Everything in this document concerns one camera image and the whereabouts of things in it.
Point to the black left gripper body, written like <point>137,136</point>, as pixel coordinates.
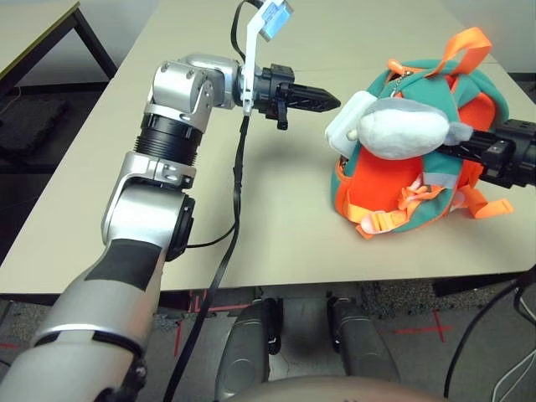
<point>268,88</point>

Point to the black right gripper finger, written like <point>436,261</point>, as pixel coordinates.
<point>467,153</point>
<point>486,140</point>

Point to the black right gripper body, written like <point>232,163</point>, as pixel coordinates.
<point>519,155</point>

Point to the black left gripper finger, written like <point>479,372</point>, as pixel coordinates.
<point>310,106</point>
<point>312,94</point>

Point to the orange and teal backpack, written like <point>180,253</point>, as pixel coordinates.
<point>377,180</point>

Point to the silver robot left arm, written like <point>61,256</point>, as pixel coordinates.
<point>125,218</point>

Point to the grey white plush toy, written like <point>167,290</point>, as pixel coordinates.
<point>402,130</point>

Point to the side table with black legs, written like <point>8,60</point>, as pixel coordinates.
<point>96,46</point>

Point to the dark grey robot right leg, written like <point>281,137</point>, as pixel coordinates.
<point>364,347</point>

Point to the dark grey robot leg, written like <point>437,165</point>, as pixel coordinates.
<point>364,347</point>
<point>247,360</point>

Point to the black floor mat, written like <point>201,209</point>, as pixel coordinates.
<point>29,125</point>

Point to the dark grey robot left leg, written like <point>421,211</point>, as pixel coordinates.
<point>247,360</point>

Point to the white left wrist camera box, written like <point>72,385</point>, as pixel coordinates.
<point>251,63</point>

